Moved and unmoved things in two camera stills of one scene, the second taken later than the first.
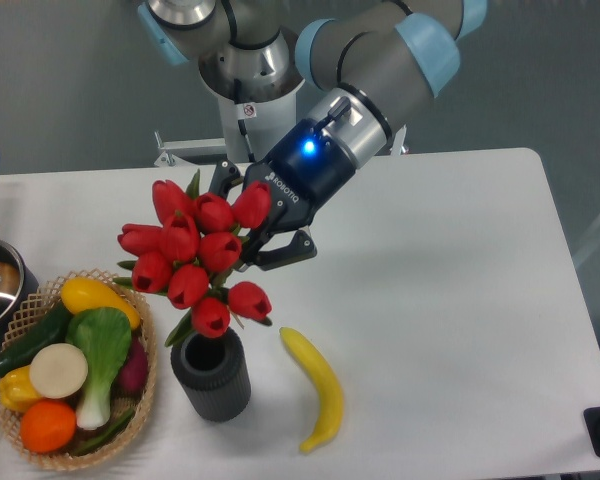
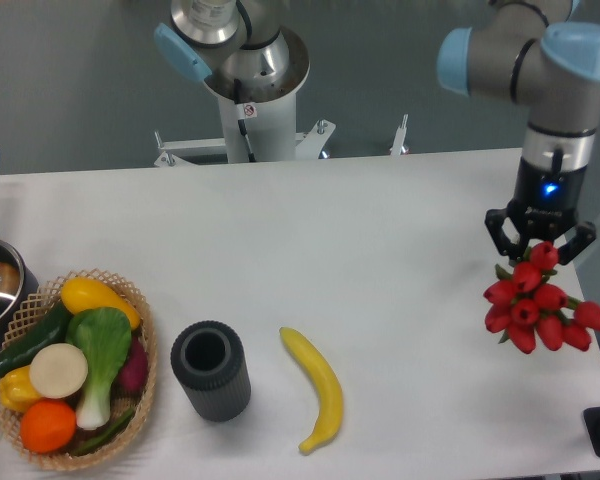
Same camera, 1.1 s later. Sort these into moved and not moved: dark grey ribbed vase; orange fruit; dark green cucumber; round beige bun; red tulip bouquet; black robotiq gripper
Moved: black robotiq gripper; red tulip bouquet
Not moved: dark green cucumber; dark grey ribbed vase; orange fruit; round beige bun
